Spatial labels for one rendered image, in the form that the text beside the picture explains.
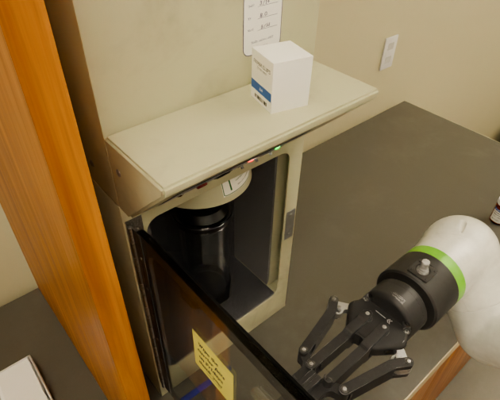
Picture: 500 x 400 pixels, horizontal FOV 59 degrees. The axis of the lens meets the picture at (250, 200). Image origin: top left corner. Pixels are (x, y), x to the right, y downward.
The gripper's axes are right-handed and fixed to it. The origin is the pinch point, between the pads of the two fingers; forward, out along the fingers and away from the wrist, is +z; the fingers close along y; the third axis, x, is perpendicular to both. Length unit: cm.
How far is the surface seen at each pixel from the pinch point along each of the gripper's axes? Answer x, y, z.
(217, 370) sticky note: -0.2, -8.0, 4.4
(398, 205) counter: 34, -30, -76
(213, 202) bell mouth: -4.4, -27.9, -10.2
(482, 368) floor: 128, 6, -123
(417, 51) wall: 17, -69, -137
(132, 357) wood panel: 1.9, -17.0, 10.8
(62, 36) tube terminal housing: -32.0, -30.7, 4.9
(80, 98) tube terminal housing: -25.8, -29.8, 4.9
